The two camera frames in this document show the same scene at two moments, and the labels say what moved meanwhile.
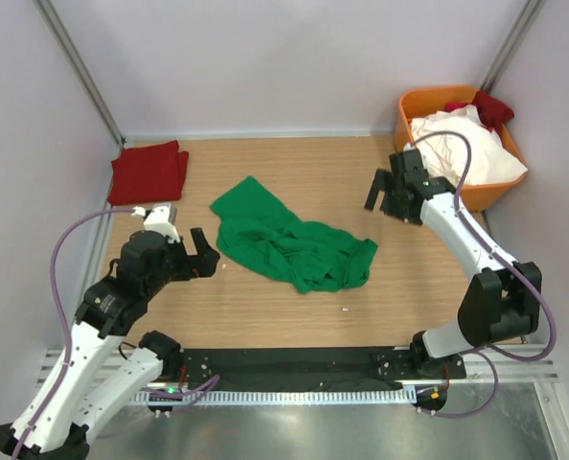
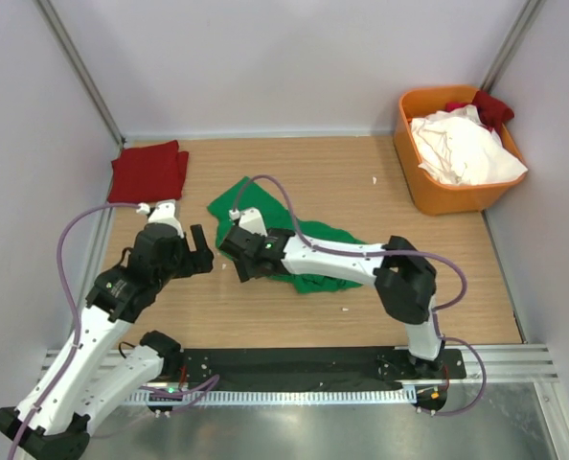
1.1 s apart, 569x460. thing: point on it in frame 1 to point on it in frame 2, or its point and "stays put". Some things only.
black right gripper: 380,183 to 245,271
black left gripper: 202,264 stays put
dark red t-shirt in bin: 492,112 stays put
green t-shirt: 257,225 stays put
